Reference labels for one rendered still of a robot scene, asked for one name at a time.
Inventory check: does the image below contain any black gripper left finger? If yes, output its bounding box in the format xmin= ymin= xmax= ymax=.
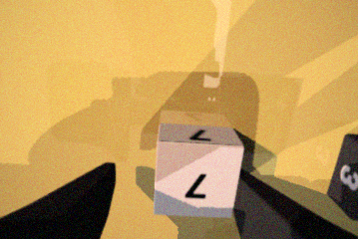
xmin=0 ymin=162 xmax=116 ymax=239

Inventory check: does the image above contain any black block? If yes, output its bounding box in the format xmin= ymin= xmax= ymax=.
xmin=326 ymin=133 xmax=358 ymax=220

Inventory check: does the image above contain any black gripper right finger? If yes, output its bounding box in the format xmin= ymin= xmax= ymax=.
xmin=233 ymin=169 xmax=358 ymax=239

